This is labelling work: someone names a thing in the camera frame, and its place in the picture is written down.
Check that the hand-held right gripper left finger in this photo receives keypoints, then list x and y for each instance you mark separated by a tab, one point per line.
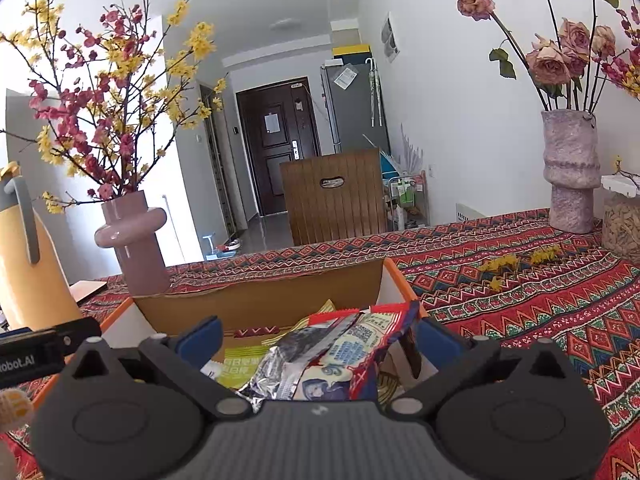
202	342

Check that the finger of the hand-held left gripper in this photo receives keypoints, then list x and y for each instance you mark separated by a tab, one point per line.
15	331
75	332

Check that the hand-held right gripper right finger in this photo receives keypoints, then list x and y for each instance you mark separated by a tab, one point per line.
435	340

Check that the pile of snack packets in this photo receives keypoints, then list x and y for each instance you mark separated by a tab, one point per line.
245	365

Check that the red cardboard box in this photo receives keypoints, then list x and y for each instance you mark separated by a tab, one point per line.
260	295

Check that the silver foil snack packet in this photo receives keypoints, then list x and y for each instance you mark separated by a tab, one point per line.
280	370

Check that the red blue cartoon snack packet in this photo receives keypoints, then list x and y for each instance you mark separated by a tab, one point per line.
340	355

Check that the yellow thermos jug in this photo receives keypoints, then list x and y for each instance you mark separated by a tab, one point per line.
30	280

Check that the patterned red tablecloth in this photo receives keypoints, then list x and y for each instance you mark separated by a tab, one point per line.
525	320

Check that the white floor appliance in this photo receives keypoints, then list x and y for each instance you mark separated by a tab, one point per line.
222	249

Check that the smooth pink vase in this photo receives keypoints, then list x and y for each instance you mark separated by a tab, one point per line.
140	260

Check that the fallen yellow petals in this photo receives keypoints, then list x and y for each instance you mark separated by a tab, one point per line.
500	262

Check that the small storage cart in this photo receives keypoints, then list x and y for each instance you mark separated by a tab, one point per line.
407	200

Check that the wooden chair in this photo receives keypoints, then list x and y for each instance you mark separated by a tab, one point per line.
310	210

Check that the white feather decoration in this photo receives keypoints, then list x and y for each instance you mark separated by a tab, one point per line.
410	155

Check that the dark brown door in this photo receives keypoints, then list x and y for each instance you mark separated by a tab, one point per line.
280	160

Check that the textured pink vase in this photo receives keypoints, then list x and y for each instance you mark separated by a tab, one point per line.
570	185

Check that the pink and yellow blossom branches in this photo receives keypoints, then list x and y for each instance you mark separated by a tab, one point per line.
115	125

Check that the clear jar of seeds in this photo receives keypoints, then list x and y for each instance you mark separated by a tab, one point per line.
622	230

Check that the grey refrigerator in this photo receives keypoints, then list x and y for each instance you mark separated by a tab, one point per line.
355	120

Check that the white umbrella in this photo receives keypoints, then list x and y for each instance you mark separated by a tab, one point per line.
374	90

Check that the dried rose bouquet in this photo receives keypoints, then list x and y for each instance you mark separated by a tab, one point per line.
550	65

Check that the yellow box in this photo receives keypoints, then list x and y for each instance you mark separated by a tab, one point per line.
350	49

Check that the ceiling lamp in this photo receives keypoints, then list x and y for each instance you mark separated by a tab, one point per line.
286	24

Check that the wall outlet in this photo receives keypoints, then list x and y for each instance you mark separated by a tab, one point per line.
431	170

